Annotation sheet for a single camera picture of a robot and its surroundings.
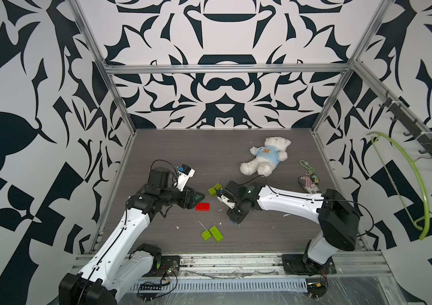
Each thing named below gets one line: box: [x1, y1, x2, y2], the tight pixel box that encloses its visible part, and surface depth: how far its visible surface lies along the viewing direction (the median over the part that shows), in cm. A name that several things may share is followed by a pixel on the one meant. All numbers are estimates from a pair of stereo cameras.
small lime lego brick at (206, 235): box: [200, 230, 212, 241], surface depth 82 cm
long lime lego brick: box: [209, 224, 225, 243], surface depth 84 cm
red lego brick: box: [195, 202, 211, 212], surface depth 89 cm
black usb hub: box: [139, 283, 162, 291], surface depth 74 cm
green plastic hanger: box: [366, 132, 431, 241], surface depth 60 cm
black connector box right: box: [306, 282, 328, 299], surface depth 73 cm
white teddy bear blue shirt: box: [239, 136, 292, 178], surface depth 101 cm
